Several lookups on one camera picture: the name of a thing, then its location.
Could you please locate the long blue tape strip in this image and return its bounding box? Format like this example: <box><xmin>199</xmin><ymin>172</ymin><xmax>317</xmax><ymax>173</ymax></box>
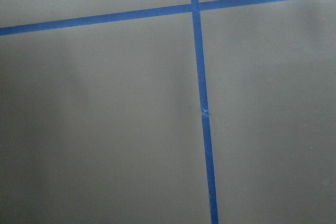
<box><xmin>191</xmin><ymin>0</ymin><xmax>219</xmax><ymax>223</ymax></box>

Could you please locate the crossing blue tape strip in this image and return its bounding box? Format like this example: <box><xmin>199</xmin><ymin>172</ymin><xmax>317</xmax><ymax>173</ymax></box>
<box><xmin>1</xmin><ymin>0</ymin><xmax>293</xmax><ymax>36</ymax></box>

